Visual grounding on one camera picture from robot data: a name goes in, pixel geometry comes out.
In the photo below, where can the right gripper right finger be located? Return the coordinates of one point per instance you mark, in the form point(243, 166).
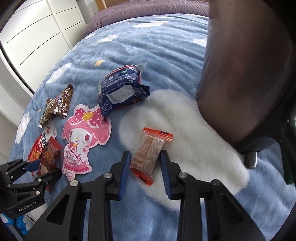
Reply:
point(226, 218)

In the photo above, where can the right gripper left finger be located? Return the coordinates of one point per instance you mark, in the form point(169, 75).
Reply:
point(64, 217)

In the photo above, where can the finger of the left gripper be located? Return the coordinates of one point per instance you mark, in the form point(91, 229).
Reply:
point(13, 170)
point(44, 178)

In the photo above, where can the red white konjac snack bag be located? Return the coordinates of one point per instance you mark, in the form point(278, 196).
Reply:
point(39, 144)

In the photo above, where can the pink My Melody pouch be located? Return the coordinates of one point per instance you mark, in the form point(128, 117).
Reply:
point(85, 129)

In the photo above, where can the brown oatmeal snack bag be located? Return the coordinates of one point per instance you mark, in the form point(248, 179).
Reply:
point(57, 106)

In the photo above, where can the orange cracker bar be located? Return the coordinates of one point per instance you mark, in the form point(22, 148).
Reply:
point(147, 153)

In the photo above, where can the dark blue snack bag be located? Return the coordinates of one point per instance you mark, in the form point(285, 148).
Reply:
point(121, 87)

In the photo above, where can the dark red noodle snack packet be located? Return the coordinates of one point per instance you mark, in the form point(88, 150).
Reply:
point(50, 157)

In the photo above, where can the blue gloved left hand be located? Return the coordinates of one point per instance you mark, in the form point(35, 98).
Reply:
point(20, 225)

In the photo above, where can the brown black trash bin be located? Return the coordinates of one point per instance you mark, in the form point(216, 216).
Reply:
point(247, 88)

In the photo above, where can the white wardrobe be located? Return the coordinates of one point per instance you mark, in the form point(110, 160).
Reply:
point(38, 35)

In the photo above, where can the blue cloud pattern blanket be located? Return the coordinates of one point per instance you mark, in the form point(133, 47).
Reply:
point(172, 47)

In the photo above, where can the purple duvet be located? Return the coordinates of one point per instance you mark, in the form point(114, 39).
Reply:
point(135, 9)

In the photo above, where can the wooden headboard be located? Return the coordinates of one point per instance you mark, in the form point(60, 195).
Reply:
point(101, 4)

